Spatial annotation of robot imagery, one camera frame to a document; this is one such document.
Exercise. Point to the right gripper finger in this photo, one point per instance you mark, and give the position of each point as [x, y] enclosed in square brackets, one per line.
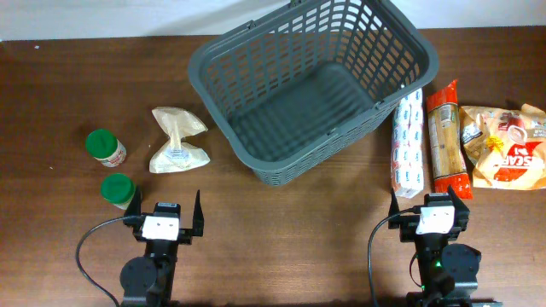
[460, 207]
[393, 208]

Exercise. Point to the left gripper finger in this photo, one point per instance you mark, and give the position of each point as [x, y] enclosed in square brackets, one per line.
[134, 207]
[198, 217]

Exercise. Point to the white tissue pack stack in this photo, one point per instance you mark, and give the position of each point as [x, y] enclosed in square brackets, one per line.
[407, 172]

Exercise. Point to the beige paper bag packet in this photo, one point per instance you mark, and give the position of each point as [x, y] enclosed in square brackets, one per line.
[176, 155]

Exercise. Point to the green lid jar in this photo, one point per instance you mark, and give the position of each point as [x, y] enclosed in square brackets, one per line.
[119, 190]
[106, 148]

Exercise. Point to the orange spaghetti packet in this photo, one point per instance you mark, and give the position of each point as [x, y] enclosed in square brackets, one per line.
[449, 168]

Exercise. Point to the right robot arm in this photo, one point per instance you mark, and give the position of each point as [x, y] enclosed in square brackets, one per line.
[448, 271]

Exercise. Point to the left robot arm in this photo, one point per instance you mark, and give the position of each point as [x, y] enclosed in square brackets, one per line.
[148, 280]

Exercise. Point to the yellow Nescafe coffee bag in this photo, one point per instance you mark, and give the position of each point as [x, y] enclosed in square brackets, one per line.
[506, 147]

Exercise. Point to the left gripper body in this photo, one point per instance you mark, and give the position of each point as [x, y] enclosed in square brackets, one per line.
[169, 249]

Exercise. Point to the grey plastic shopping basket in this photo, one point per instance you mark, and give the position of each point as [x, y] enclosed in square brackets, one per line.
[300, 84]

